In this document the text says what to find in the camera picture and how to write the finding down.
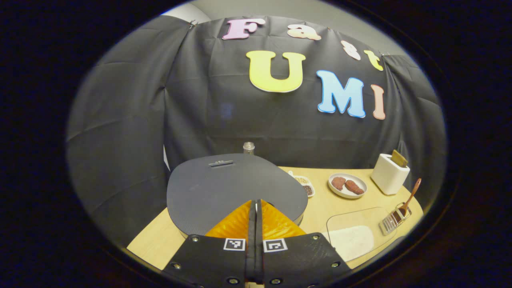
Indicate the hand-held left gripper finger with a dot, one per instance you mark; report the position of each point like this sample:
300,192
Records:
251,240
259,240

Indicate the grey rice cooker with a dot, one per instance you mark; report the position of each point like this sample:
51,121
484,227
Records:
224,184

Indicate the wooden spoon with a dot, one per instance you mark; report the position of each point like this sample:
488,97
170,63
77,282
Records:
412,196

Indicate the white divided bean dish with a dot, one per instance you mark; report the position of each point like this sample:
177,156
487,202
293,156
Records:
304,184

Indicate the small glass bottle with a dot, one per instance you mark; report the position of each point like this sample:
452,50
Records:
248,148

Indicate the red meat piece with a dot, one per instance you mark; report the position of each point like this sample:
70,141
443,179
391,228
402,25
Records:
354,187
338,183

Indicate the clear glass tray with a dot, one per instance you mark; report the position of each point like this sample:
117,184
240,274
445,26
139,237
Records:
356,218

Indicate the white round plate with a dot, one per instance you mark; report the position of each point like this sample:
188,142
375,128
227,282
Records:
347,194

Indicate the white square container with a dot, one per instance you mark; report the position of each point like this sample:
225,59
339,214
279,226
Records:
388,178

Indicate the brown block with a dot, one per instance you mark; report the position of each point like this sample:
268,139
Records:
399,158

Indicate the black backdrop cloth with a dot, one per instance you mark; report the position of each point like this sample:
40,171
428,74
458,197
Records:
132,120

